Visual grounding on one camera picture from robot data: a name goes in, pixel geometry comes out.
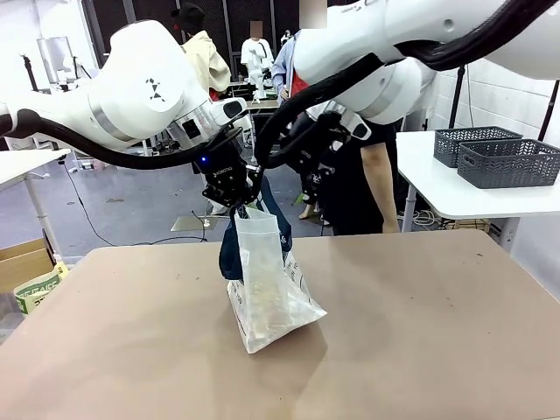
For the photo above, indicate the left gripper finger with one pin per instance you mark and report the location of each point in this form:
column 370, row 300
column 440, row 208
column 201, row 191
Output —
column 254, row 184
column 221, row 196

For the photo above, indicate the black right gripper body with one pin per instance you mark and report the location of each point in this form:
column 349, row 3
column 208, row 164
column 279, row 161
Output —
column 312, row 151

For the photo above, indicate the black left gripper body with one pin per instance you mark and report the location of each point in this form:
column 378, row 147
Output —
column 221, row 168

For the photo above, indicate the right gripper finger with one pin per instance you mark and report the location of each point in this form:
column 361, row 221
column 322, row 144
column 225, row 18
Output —
column 310, row 188
column 327, row 172

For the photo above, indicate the clear plastic zip bag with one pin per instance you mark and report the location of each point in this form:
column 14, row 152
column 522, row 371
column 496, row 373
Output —
column 267, row 284

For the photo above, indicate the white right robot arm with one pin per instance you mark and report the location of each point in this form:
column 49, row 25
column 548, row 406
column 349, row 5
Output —
column 350, row 44

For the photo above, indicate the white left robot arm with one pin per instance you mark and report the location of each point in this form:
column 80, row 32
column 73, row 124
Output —
column 144, row 87

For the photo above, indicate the person's left forearm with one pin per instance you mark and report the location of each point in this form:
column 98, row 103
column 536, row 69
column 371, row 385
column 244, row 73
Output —
column 378, row 184

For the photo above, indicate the person's right hand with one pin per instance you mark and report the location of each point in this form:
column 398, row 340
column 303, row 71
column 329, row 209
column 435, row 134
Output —
column 285, row 94

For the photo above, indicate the person's left hand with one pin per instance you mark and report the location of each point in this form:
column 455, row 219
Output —
column 390, row 227

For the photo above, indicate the person in blue shirt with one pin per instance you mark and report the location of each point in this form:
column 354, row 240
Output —
column 350, row 197

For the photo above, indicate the metal floor plate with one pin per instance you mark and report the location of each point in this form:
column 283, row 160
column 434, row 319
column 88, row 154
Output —
column 192, row 224

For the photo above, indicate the person in beige hoodie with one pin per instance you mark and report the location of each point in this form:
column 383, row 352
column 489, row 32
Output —
column 205, row 61

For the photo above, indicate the white side table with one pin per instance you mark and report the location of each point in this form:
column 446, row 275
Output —
column 437, row 192

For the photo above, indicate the person in white t-shirt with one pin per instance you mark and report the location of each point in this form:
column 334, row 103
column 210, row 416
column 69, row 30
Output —
column 256, row 48

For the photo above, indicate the grey plastic basket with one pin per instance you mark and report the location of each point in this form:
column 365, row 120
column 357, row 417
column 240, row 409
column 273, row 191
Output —
column 507, row 168
column 455, row 144

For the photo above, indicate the black stand pole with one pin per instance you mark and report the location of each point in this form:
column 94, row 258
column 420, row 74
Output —
column 456, row 96
column 549, row 109

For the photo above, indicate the white framed board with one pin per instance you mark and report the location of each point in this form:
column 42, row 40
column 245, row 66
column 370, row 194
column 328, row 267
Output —
column 54, row 59

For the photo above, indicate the white desk with leg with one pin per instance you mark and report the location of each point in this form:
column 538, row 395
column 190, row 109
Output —
column 22, row 164

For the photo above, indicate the green printed white carton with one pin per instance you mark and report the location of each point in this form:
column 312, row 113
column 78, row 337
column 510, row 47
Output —
column 39, row 293

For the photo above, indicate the brown cardboard box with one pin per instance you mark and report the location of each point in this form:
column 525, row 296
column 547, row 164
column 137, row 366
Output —
column 22, row 262

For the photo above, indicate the black tripod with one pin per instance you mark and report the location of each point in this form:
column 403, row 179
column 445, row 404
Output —
column 30, row 72

